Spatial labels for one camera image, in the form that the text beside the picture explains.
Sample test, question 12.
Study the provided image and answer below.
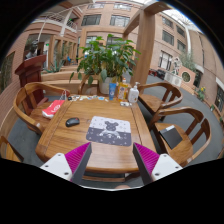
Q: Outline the green potted plant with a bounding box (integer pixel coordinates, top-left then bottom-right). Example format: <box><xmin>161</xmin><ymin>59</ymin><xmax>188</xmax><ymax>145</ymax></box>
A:
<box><xmin>76</xmin><ymin>36</ymin><xmax>140</xmax><ymax>85</ymax></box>

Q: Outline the far wooden chair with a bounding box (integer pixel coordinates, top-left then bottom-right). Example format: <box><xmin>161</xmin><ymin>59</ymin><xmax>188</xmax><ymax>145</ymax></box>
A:
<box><xmin>78</xmin><ymin>75</ymin><xmax>99</xmax><ymax>95</ymax></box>

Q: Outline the wooden pillar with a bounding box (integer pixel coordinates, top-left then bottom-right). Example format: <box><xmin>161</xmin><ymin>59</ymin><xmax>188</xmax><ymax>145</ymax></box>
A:
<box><xmin>123</xmin><ymin>0</ymin><xmax>170</xmax><ymax>85</ymax></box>

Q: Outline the grey bear mouse pad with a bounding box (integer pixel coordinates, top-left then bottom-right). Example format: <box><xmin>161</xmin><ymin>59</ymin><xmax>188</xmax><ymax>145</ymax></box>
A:
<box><xmin>86</xmin><ymin>116</ymin><xmax>132</xmax><ymax>146</ymax></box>

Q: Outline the dark wooden lectern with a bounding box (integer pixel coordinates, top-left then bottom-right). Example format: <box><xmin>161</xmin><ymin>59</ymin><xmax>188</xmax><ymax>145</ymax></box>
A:
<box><xmin>14</xmin><ymin>54</ymin><xmax>48</xmax><ymax>107</ymax></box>

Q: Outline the wooden chair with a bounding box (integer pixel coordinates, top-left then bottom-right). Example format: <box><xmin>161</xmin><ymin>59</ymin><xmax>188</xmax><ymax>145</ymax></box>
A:
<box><xmin>78</xmin><ymin>75</ymin><xmax>99</xmax><ymax>95</ymax></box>
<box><xmin>0</xmin><ymin>136</ymin><xmax>24</xmax><ymax>162</ymax></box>

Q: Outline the blue tube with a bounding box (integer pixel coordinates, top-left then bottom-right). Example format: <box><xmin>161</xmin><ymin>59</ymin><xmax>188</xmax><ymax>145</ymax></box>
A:
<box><xmin>109</xmin><ymin>83</ymin><xmax>116</xmax><ymax>100</ymax></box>

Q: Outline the right near wooden armchair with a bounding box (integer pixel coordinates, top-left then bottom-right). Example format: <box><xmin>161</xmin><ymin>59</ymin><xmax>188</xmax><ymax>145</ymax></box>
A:
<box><xmin>148</xmin><ymin>107</ymin><xmax>211</xmax><ymax>167</ymax></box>

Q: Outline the wooden table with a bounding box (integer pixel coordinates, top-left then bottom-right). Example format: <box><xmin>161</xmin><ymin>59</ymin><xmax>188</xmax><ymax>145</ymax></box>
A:
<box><xmin>36</xmin><ymin>99</ymin><xmax>155</xmax><ymax>174</ymax></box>

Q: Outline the right far wooden armchair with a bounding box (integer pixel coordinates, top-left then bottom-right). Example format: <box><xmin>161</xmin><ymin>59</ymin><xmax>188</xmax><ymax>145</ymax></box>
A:
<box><xmin>138</xmin><ymin>82</ymin><xmax>183</xmax><ymax>115</ymax></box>

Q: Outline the wooden armchair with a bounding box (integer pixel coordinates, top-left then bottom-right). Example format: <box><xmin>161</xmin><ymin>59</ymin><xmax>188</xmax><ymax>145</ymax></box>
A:
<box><xmin>138</xmin><ymin>82</ymin><xmax>183</xmax><ymax>115</ymax></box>
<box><xmin>13</xmin><ymin>82</ymin><xmax>70</xmax><ymax>135</ymax></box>
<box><xmin>148</xmin><ymin>107</ymin><xmax>211</xmax><ymax>167</ymax></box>

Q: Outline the white pump bottle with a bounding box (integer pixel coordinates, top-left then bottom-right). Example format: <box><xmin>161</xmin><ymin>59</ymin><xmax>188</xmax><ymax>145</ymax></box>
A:
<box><xmin>128</xmin><ymin>82</ymin><xmax>139</xmax><ymax>103</ymax></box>

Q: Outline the white plant pot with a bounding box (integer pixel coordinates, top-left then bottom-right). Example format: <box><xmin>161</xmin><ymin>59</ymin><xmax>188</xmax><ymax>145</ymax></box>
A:
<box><xmin>99</xmin><ymin>77</ymin><xmax>116</xmax><ymax>94</ymax></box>

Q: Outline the black notebook on chair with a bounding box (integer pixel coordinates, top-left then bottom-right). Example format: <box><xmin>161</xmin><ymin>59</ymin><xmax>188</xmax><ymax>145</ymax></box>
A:
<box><xmin>160</xmin><ymin>125</ymin><xmax>182</xmax><ymax>149</ymax></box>

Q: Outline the yellow liquid bottle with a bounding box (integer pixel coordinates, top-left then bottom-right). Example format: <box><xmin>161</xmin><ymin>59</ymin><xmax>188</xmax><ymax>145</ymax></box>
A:
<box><xmin>117</xmin><ymin>79</ymin><xmax>128</xmax><ymax>101</ymax></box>

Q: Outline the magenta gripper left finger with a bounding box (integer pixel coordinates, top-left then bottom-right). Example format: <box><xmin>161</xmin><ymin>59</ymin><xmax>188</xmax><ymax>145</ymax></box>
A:
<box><xmin>41</xmin><ymin>142</ymin><xmax>92</xmax><ymax>185</ymax></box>

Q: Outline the left wooden armchair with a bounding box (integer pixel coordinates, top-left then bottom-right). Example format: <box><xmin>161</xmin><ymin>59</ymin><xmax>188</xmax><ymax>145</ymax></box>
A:
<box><xmin>13</xmin><ymin>82</ymin><xmax>70</xmax><ymax>135</ymax></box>

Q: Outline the near left wooden chair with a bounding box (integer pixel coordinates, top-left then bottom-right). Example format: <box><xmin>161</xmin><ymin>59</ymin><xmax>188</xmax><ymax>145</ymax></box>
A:
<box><xmin>0</xmin><ymin>136</ymin><xmax>24</xmax><ymax>162</ymax></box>

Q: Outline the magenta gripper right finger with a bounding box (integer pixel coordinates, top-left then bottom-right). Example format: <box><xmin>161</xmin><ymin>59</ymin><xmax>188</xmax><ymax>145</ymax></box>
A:
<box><xmin>133</xmin><ymin>143</ymin><xmax>182</xmax><ymax>185</ymax></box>

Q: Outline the black computer mouse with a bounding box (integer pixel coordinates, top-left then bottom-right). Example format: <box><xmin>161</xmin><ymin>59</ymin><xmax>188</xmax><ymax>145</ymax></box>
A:
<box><xmin>65</xmin><ymin>117</ymin><xmax>80</xmax><ymax>127</ymax></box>

